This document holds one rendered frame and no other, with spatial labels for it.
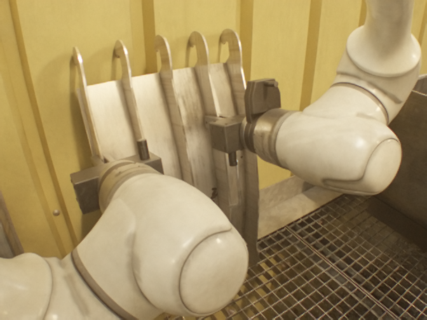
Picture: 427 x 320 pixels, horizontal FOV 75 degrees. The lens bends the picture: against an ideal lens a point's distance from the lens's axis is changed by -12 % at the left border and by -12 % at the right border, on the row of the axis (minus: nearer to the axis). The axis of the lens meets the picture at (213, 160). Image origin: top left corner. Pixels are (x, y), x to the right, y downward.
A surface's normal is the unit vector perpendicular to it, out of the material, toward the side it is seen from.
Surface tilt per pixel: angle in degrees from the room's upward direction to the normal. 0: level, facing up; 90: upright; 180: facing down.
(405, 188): 96
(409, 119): 90
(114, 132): 66
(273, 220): 0
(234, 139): 77
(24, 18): 90
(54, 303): 48
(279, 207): 0
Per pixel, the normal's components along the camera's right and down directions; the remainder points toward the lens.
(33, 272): 0.28, -0.92
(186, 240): -0.14, -0.63
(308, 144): -0.81, -0.11
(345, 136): -0.57, -0.39
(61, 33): 0.54, 0.43
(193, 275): 0.40, 0.07
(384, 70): -0.36, 0.18
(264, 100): 0.52, 0.22
